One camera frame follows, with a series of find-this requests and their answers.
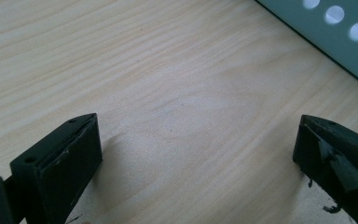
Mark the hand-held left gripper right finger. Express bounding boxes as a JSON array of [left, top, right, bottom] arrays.
[[292, 114, 358, 224]]

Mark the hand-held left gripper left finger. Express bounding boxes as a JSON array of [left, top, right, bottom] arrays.
[[9, 112, 103, 224]]

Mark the green mat with white dots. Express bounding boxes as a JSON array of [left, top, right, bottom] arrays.
[[255, 0, 358, 93]]

